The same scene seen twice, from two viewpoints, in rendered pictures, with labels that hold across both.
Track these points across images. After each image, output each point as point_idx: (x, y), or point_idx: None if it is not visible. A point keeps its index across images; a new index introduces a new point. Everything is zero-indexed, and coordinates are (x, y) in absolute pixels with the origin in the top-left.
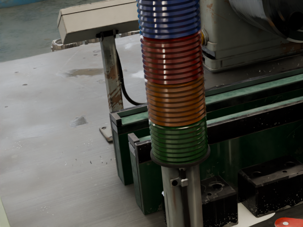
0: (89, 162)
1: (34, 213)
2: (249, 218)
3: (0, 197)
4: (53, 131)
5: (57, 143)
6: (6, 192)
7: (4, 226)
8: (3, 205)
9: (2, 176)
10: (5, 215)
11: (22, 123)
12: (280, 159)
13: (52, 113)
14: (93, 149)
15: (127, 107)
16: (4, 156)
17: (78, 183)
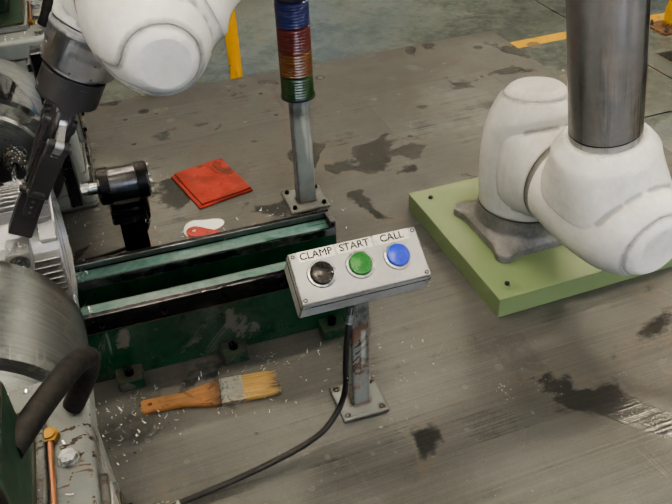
0: (393, 342)
1: (436, 279)
2: None
3: (466, 261)
4: (462, 418)
5: (446, 387)
6: (479, 307)
7: (447, 233)
8: (459, 253)
9: (495, 331)
10: (451, 242)
11: (525, 451)
12: None
13: (482, 475)
14: (392, 366)
15: (346, 472)
16: (512, 367)
17: (400, 311)
